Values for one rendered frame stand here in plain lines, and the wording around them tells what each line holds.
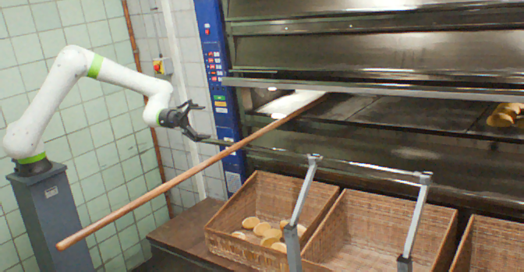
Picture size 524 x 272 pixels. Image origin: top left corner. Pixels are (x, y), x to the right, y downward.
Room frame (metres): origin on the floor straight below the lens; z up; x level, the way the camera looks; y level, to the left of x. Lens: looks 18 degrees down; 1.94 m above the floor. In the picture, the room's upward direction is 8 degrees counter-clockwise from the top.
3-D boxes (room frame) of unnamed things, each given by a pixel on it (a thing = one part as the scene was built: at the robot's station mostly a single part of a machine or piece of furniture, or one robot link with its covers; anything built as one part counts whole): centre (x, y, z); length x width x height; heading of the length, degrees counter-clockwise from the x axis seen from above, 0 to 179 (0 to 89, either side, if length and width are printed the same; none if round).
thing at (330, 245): (1.76, -0.42, 0.72); 0.56 x 0.49 x 0.28; 50
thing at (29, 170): (2.10, 1.13, 1.23); 0.26 x 0.15 x 0.06; 50
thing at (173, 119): (2.07, 0.38, 1.34); 0.09 x 0.07 x 0.08; 50
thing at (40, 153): (2.05, 1.08, 1.36); 0.16 x 0.13 x 0.19; 17
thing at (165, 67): (2.93, 0.58, 1.46); 0.10 x 0.07 x 0.10; 49
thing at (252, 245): (2.15, 0.02, 0.72); 0.56 x 0.49 x 0.28; 49
